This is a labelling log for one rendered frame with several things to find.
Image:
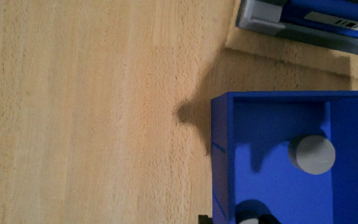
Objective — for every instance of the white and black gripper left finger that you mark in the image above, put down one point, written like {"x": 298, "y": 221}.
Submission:
{"x": 204, "y": 219}

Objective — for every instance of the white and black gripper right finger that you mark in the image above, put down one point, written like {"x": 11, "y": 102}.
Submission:
{"x": 268, "y": 219}

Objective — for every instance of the blue bin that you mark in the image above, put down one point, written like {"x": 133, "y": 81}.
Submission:
{"x": 335, "y": 16}
{"x": 250, "y": 135}

